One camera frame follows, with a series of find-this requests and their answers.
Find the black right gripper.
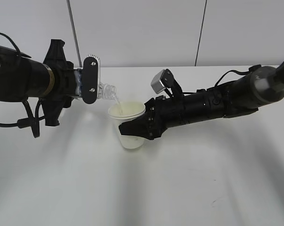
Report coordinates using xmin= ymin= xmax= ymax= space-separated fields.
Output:
xmin=118 ymin=93 xmax=198 ymax=140

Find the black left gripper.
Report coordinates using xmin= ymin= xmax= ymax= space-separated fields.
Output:
xmin=42 ymin=39 xmax=81 ymax=126

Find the white paper cup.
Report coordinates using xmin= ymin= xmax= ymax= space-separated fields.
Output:
xmin=108 ymin=101 xmax=146 ymax=149

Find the clear green-label water bottle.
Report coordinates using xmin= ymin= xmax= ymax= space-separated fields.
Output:
xmin=75 ymin=68 xmax=116 ymax=100

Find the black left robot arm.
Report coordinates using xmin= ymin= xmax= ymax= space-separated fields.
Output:
xmin=0 ymin=39 xmax=78 ymax=127

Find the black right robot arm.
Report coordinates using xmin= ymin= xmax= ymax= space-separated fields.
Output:
xmin=118 ymin=61 xmax=284 ymax=140

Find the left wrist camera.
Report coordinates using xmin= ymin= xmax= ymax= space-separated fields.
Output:
xmin=81 ymin=55 xmax=100 ymax=104

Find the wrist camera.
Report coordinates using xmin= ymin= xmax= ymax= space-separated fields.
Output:
xmin=151 ymin=69 xmax=175 ymax=94
xmin=81 ymin=55 xmax=100 ymax=104

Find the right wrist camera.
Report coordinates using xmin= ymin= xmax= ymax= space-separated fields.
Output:
xmin=151 ymin=69 xmax=175 ymax=94

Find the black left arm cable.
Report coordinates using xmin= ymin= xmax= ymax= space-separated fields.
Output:
xmin=0 ymin=32 xmax=47 ymax=138

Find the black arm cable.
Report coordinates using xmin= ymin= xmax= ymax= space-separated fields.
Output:
xmin=0 ymin=32 xmax=47 ymax=138
xmin=164 ymin=64 xmax=261 ymax=98

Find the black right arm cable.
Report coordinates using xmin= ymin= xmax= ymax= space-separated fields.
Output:
xmin=164 ymin=64 xmax=261 ymax=98

